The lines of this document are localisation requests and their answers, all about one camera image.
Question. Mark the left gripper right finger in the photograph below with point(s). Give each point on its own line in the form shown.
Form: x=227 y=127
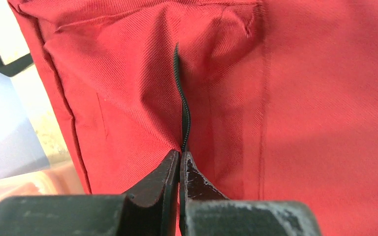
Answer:
x=205 y=211

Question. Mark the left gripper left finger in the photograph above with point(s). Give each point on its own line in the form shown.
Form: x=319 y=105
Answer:
x=146 y=209

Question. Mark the red student backpack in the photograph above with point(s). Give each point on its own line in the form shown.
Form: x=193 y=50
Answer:
x=283 y=95

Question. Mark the pink translucent storage box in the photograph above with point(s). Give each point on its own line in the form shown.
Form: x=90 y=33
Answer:
x=61 y=179

